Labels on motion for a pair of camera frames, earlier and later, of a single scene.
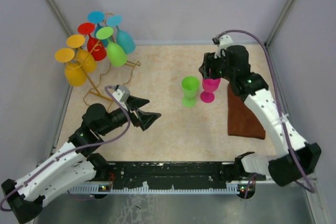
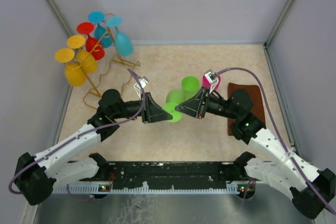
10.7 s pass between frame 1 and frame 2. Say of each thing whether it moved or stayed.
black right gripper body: moved
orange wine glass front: stayed
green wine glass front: stayed
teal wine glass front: stayed
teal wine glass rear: stayed
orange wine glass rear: stayed
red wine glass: stayed
